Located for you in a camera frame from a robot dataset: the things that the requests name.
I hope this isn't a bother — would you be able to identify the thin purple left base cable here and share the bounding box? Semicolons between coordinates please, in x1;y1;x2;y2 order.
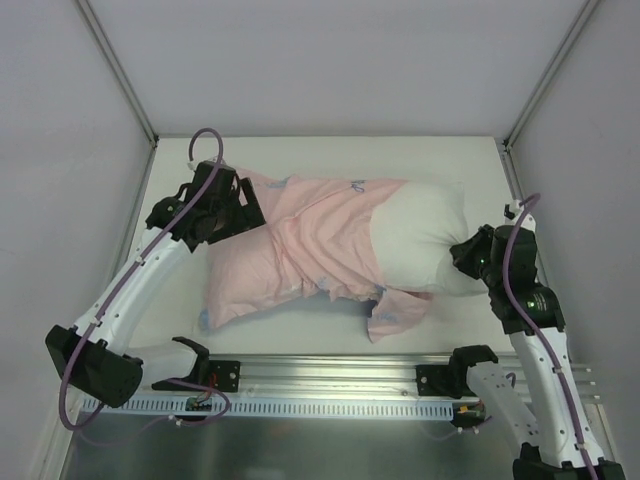
77;388;231;446

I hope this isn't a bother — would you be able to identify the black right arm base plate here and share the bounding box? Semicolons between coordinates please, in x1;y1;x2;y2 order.
415;364;464;399

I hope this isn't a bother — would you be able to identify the aluminium mounting rail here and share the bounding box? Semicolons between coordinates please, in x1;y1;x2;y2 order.
58;351;596;401

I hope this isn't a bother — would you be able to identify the left aluminium frame post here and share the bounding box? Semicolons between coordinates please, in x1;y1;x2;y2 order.
72;0;159;148

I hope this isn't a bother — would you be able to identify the white pillow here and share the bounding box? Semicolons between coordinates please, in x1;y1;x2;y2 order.
370;182;486;297

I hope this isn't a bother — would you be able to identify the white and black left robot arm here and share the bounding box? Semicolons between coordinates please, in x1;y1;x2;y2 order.
45;161;265;408

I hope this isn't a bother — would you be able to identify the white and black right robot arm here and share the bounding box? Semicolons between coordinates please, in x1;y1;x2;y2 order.
448;225;625;479

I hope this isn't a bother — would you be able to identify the blue and pink printed pillowcase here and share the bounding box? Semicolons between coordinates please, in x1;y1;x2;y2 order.
200;169;432;342

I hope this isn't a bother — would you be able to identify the thin purple base cable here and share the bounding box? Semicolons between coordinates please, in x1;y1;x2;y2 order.
77;388;231;446
424;394;501;441

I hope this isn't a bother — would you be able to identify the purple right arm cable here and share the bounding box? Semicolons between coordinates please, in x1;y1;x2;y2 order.
503;193;599;480

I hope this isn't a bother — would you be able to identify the white slotted cable duct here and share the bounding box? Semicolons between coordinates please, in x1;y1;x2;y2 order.
103;394;454;422

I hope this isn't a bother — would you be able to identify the right aluminium frame post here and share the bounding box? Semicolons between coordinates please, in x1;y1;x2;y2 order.
502;0;602;152

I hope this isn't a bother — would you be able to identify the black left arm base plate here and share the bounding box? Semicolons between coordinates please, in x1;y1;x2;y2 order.
151;360;241;393

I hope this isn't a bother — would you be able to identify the thin purple right base cable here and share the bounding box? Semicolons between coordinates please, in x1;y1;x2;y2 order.
424;394;501;441

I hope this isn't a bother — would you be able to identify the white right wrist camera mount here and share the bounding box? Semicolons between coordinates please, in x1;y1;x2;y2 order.
504;198;536;225

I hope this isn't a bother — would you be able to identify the aluminium frame post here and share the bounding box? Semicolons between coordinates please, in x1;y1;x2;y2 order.
72;0;159;148
502;0;602;152

